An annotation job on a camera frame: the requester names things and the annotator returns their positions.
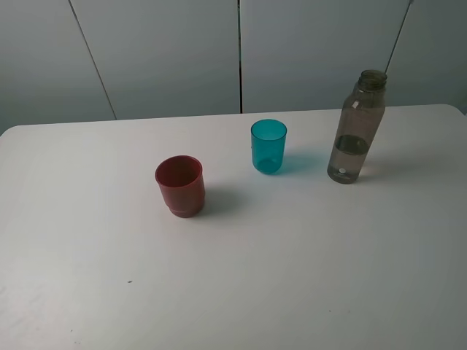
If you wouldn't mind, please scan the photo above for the smoky transparent water bottle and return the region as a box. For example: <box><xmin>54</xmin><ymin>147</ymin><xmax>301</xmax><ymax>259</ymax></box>
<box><xmin>327</xmin><ymin>70</ymin><xmax>387</xmax><ymax>184</ymax></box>

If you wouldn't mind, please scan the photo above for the red plastic cup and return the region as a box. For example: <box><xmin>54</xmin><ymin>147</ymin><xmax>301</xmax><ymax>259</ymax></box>
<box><xmin>155</xmin><ymin>155</ymin><xmax>205</xmax><ymax>218</ymax></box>

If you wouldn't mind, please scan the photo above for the teal transparent plastic cup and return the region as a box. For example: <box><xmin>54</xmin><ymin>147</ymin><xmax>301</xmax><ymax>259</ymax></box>
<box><xmin>250</xmin><ymin>119</ymin><xmax>287</xmax><ymax>174</ymax></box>

